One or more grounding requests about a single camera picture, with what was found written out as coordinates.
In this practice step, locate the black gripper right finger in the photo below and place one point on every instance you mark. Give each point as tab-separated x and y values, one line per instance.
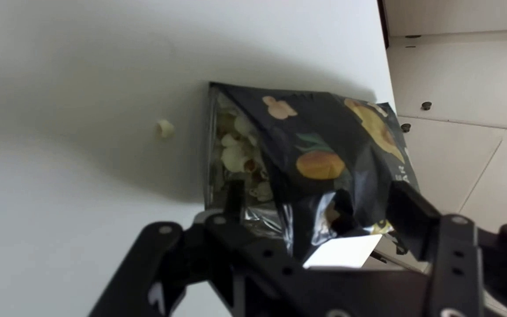
457	264

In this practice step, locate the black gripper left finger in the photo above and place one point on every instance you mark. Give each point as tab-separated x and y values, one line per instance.
207	269

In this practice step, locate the black popcorn snack bag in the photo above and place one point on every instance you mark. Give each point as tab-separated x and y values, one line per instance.
318	141

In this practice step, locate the dark round cabinet knob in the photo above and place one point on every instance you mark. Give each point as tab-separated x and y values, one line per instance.
406	127
427	106

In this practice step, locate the cream kitchen base cabinet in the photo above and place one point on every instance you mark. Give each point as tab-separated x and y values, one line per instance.
466	76

